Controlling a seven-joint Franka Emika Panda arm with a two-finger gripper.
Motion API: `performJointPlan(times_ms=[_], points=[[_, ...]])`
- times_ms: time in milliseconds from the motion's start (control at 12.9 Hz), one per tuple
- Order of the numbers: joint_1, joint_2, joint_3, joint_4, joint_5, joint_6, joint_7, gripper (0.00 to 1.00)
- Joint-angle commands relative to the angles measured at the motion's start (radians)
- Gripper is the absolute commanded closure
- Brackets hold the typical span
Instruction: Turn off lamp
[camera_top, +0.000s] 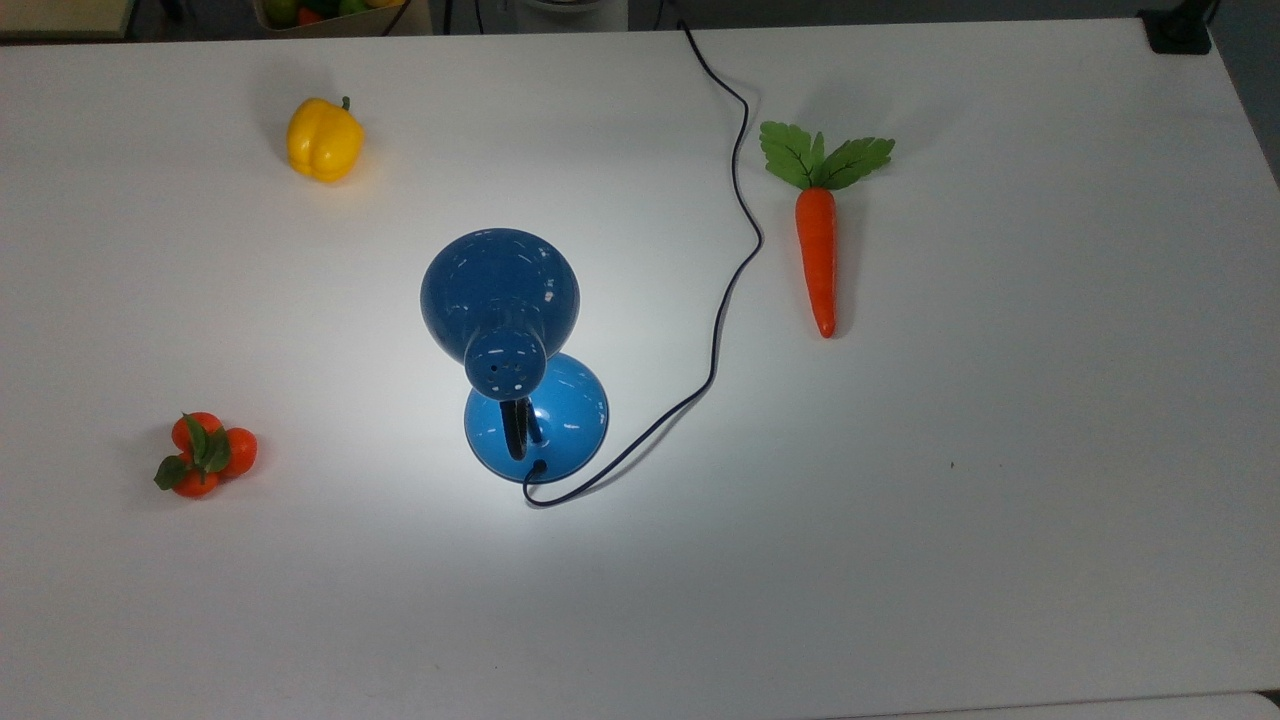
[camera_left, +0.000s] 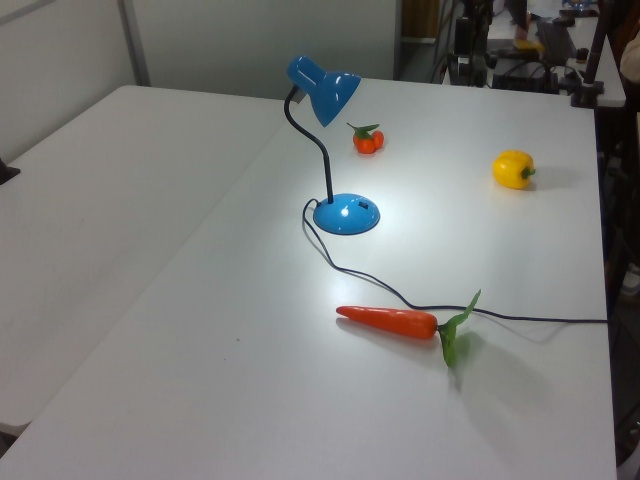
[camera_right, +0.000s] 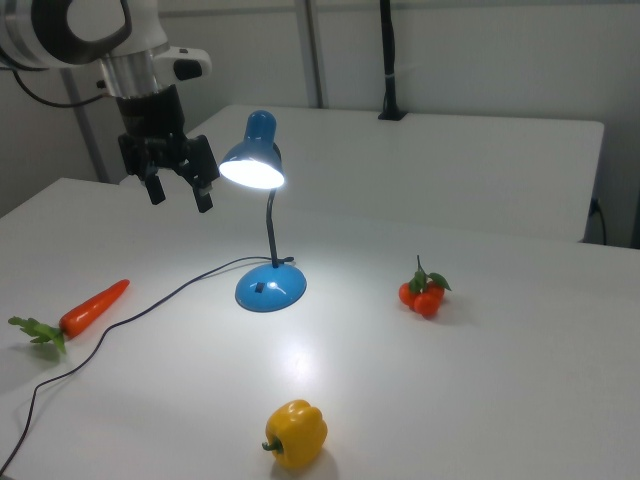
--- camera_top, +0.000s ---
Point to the orange carrot with green leaves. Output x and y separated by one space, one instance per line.
817 250

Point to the yellow bell pepper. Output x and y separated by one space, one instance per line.
324 140

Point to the blue desk lamp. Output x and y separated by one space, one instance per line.
500 290

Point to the tan board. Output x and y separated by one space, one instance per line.
60 16

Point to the black table clamp mount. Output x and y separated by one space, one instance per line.
1178 28

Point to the box of toy fruit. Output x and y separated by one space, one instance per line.
330 16

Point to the red tomato cluster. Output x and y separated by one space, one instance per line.
205 455

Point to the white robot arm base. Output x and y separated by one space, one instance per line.
575 12

